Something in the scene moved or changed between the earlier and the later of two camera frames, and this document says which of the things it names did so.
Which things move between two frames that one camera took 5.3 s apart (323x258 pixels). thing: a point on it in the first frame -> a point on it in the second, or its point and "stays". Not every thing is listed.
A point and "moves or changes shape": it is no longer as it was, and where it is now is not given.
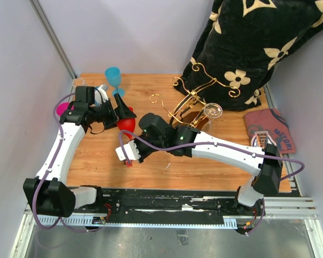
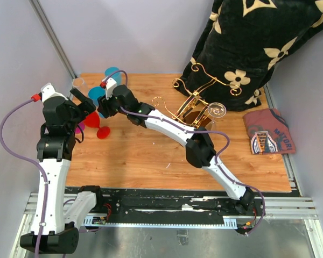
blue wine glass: x=113 y=76 stays
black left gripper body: x=105 y=113 -> x=76 y=111
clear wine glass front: x=212 y=110 moves or changes shape
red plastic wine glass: x=127 y=124 -> x=92 y=120
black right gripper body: x=143 y=149 -> x=110 y=107
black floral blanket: x=245 y=43 stays
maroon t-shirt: x=268 y=126 stays
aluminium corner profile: x=42 y=17 stays
